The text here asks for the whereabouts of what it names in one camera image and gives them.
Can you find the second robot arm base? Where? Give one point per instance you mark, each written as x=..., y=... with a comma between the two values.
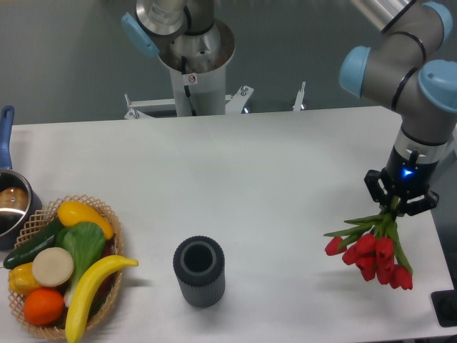
x=192, y=44

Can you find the yellow plastic banana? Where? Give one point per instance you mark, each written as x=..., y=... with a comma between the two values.
x=78, y=312

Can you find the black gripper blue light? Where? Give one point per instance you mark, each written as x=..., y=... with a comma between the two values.
x=406, y=176

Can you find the yellow plastic bell pepper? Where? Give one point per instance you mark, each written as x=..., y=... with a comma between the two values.
x=22, y=280

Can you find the beige round disc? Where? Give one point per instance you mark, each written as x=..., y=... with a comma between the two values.
x=52, y=267

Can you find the dark green plastic cucumber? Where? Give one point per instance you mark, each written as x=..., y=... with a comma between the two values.
x=26, y=252

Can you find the dark grey ribbed vase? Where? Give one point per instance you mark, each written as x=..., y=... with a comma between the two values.
x=199, y=266

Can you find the green plastic bok choy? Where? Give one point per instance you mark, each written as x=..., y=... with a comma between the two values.
x=85, y=243

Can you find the orange plastic fruit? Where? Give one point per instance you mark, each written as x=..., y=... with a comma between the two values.
x=43, y=306

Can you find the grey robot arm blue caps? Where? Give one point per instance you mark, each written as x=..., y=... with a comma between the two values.
x=403, y=77

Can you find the white metal mounting frame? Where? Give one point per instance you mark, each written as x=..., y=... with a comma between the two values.
x=238, y=103

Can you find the red tulip bouquet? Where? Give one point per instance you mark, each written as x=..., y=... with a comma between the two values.
x=372, y=244

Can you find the blue handled steel saucepan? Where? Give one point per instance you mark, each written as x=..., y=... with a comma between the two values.
x=18, y=200

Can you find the black box at table edge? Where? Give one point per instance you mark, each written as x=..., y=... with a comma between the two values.
x=444, y=303

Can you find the yellow plastic squash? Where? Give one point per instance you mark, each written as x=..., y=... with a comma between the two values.
x=71, y=213

